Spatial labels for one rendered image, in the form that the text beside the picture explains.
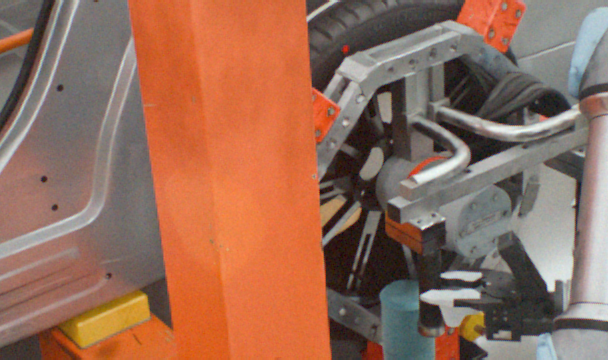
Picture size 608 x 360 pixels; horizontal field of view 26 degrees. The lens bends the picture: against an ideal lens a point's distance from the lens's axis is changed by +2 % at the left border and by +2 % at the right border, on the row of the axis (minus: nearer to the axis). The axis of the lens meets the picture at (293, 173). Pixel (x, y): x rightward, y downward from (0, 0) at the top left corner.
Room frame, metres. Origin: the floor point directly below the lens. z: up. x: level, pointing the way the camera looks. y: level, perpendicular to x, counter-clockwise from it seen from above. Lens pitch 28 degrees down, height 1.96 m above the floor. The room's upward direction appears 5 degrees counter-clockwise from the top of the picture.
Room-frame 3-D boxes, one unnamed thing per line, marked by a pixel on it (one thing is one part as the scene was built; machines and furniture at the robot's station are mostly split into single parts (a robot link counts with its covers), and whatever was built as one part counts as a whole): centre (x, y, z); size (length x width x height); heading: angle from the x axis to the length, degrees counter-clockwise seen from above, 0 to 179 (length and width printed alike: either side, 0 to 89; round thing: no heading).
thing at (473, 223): (1.96, -0.25, 0.85); 0.21 x 0.14 x 0.14; 34
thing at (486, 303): (1.69, -0.27, 0.83); 0.09 x 0.05 x 0.02; 87
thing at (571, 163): (1.94, -0.46, 0.93); 0.09 x 0.05 x 0.05; 34
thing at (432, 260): (1.73, -0.20, 0.83); 0.04 x 0.04 x 0.16
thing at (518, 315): (1.70, -0.33, 0.80); 0.12 x 0.08 x 0.09; 78
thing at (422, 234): (1.75, -0.18, 0.93); 0.09 x 0.05 x 0.05; 34
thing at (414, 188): (1.86, -0.19, 1.03); 0.19 x 0.18 x 0.11; 34
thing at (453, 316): (1.70, -0.22, 0.81); 0.09 x 0.03 x 0.06; 87
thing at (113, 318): (1.95, 0.36, 0.71); 0.14 x 0.14 x 0.05; 34
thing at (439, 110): (1.97, -0.36, 1.03); 0.19 x 0.18 x 0.11; 34
